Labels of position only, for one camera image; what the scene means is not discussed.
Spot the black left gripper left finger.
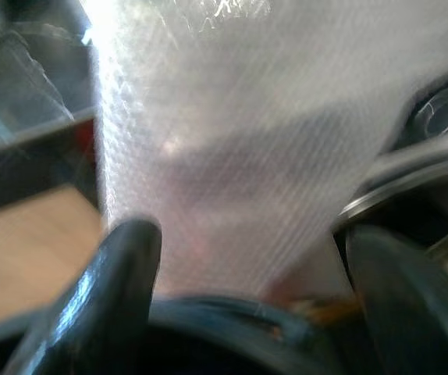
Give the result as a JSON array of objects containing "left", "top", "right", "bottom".
[{"left": 3, "top": 217, "right": 164, "bottom": 375}]

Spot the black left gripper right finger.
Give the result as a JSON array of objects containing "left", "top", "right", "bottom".
[{"left": 343, "top": 225, "right": 448, "bottom": 375}]

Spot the clear bubble wrap sheet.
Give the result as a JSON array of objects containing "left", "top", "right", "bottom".
[{"left": 79, "top": 0, "right": 448, "bottom": 305}]

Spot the round glass dryer door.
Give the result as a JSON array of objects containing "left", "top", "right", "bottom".
[{"left": 0, "top": 17, "right": 100, "bottom": 216}]

